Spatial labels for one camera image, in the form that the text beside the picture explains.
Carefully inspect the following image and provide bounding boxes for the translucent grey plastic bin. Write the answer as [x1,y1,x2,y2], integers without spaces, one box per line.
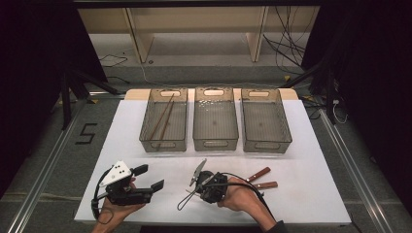
[192,86,240,152]
[139,87,189,153]
[240,87,293,154]

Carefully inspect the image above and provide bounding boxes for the aluminium floor rail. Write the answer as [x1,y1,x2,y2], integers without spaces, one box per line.
[6,96,90,233]
[318,108,396,233]

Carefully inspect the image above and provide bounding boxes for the person's right hand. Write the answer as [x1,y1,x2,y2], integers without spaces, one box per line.
[217,184,265,215]

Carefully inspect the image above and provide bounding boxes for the black floor cable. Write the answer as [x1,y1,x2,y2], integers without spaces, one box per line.
[98,52,130,84]

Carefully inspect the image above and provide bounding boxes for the brown wooden chopstick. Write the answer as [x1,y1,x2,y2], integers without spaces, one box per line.
[156,100,175,150]
[148,92,176,142]

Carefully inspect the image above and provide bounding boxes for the person's left hand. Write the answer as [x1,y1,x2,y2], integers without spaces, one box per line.
[96,177,148,228]

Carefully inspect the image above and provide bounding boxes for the knife with wooden handle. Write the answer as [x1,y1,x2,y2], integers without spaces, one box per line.
[246,166,272,183]

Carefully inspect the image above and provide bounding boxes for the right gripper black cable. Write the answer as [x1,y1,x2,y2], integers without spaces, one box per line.
[207,172,278,224]

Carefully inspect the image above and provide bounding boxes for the thin black wire loop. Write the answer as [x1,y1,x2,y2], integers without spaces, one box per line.
[176,189,199,212]

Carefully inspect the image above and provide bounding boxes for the short aluminium rail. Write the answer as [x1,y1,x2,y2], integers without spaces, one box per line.
[87,91,126,99]

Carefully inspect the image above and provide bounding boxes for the white plug with cable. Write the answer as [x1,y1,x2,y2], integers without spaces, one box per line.
[331,98,349,124]

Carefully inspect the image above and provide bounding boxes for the light wooden shelf unit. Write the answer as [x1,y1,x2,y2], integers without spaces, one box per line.
[77,5,322,64]

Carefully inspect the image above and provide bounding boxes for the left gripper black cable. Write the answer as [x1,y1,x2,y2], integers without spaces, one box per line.
[90,168,116,226]

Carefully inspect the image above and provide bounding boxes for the white table sheet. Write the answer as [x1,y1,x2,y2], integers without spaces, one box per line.
[73,98,353,225]

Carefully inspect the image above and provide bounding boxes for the black curtain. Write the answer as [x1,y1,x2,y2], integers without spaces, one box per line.
[302,0,412,215]
[0,0,108,198]

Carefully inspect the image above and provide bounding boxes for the bundle of black floor cables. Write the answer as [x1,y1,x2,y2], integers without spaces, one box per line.
[261,6,312,76]

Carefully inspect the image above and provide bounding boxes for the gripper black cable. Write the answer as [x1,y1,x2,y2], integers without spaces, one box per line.
[90,168,116,226]
[207,172,278,224]

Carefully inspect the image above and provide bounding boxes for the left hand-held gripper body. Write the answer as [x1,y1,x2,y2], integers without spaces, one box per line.
[98,160,154,207]

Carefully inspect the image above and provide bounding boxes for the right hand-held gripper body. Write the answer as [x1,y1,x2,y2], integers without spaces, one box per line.
[189,157,230,205]

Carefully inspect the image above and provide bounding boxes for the black metal stand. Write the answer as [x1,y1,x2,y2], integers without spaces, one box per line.
[59,66,120,130]
[281,61,338,125]

